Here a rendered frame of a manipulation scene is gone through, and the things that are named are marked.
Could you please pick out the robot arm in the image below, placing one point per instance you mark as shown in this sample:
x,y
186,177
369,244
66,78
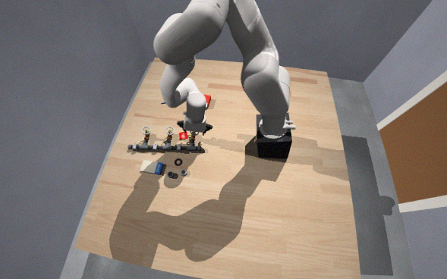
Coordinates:
x,y
198,27

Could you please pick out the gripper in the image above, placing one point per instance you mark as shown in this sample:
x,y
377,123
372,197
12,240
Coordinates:
x,y
201,127

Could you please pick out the red flat block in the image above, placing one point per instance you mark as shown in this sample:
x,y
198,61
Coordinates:
x,y
208,99

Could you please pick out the grey pipe manifold with three valves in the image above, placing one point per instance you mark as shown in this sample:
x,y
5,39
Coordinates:
x,y
168,146

